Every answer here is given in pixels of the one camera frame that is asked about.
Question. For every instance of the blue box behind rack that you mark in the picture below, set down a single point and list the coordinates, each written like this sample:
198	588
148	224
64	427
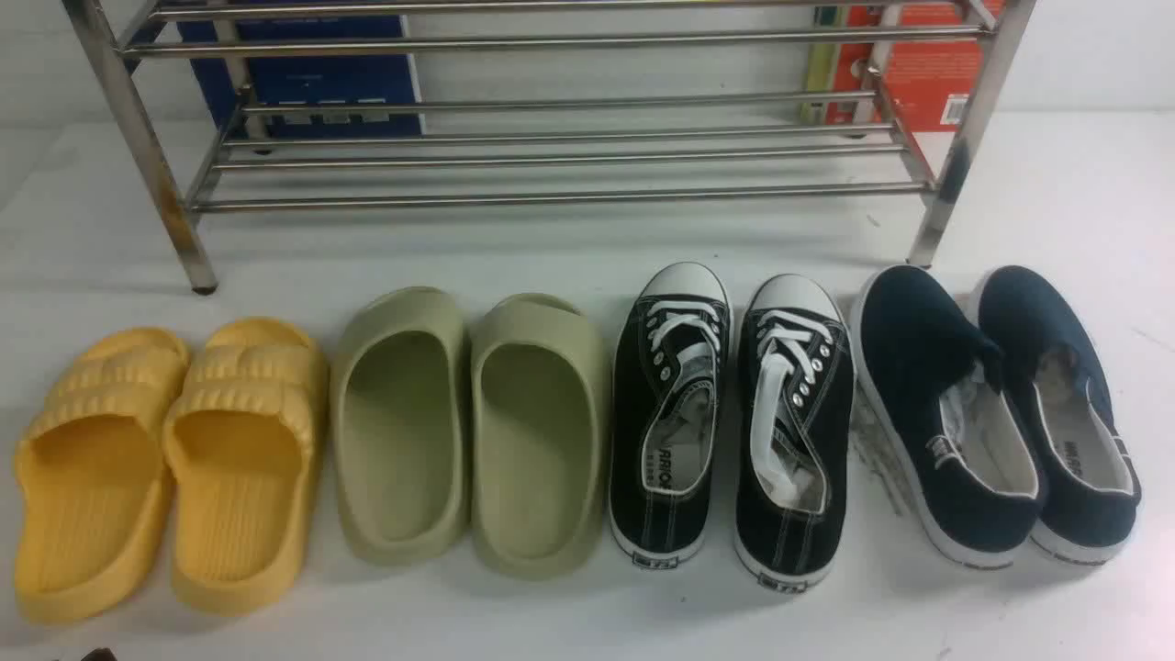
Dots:
334	80

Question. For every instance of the right black lace-up sneaker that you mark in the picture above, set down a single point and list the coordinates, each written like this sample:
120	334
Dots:
796	378

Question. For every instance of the black lace-up sneaker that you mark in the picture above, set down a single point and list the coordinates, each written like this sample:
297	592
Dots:
796	378
671	363

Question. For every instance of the left olive green slipper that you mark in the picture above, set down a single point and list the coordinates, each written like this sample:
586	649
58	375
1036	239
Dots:
398	421

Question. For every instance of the right yellow slipper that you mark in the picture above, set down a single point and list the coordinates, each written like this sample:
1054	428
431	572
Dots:
244	441

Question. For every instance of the left yellow slipper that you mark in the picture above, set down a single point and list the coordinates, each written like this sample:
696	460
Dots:
97	491

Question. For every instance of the left black lace-up sneaker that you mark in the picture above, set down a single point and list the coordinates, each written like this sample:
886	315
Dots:
671	363

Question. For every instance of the navy slip-on shoe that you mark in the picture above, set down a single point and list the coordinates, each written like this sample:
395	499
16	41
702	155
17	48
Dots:
1057	388
936	384

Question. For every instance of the olive green slipper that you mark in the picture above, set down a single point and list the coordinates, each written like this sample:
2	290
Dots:
541	383
398	421

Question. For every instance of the red box behind rack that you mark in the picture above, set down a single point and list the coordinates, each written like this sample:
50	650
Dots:
930	81

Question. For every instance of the stainless steel shoe rack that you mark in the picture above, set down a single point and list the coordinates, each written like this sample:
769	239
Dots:
114	61

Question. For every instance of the yellow slipper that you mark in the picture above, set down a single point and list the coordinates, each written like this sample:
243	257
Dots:
97	491
244	441

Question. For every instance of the right olive green slipper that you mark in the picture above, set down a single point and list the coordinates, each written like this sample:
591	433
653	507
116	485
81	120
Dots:
541	383

